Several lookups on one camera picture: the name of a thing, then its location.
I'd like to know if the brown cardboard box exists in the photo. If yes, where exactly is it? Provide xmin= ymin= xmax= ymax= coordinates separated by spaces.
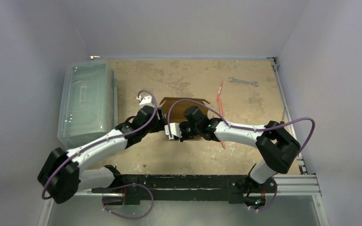
xmin=159 ymin=97 xmax=220 ymax=143

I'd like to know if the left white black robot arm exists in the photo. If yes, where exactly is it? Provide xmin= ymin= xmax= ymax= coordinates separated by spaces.
xmin=37 ymin=106 xmax=165 ymax=204

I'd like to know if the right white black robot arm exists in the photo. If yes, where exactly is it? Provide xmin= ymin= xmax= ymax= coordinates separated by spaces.
xmin=168 ymin=106 xmax=301 ymax=193

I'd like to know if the clear plastic storage bin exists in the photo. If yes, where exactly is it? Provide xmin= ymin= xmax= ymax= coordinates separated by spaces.
xmin=58 ymin=59 xmax=118 ymax=149

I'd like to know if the silver open-end wrench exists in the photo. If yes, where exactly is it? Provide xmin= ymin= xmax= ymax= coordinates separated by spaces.
xmin=228 ymin=77 xmax=259 ymax=87

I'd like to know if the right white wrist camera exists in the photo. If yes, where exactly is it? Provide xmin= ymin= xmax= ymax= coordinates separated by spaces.
xmin=165 ymin=123 xmax=182 ymax=140

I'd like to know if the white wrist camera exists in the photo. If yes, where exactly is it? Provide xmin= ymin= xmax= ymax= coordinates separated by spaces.
xmin=165 ymin=123 xmax=182 ymax=140
xmin=136 ymin=95 xmax=157 ymax=109

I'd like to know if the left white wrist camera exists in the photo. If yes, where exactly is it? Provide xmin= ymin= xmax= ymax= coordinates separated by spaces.
xmin=136 ymin=95 xmax=157 ymax=109

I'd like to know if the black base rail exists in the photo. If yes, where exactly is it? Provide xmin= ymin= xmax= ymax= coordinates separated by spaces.
xmin=92 ymin=174 xmax=277 ymax=208

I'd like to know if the aluminium frame rail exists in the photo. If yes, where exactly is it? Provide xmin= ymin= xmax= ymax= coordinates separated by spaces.
xmin=38 ymin=175 xmax=328 ymax=226

